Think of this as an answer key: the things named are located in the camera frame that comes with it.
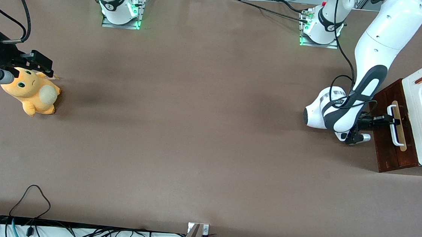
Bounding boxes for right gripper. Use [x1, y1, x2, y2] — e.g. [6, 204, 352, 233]
[0, 32, 57, 78]

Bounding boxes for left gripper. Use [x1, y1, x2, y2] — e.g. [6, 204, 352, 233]
[355, 112, 401, 133]

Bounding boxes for dark wood drawer white handle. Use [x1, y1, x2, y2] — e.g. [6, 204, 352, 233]
[363, 77, 413, 175]

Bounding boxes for orange plush toy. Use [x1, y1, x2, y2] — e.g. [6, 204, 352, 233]
[0, 65, 63, 119]

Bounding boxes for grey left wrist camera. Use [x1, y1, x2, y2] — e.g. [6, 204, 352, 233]
[345, 131, 372, 147]

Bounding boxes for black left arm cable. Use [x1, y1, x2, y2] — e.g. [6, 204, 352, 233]
[324, 0, 387, 121]

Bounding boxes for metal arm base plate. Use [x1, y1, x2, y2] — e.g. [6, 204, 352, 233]
[101, 0, 147, 31]
[299, 9, 341, 50]

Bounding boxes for thin black looped cable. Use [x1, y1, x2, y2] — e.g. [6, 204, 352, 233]
[9, 183, 53, 221]

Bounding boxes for black cable on table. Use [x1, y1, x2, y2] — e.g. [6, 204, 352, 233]
[238, 0, 311, 23]

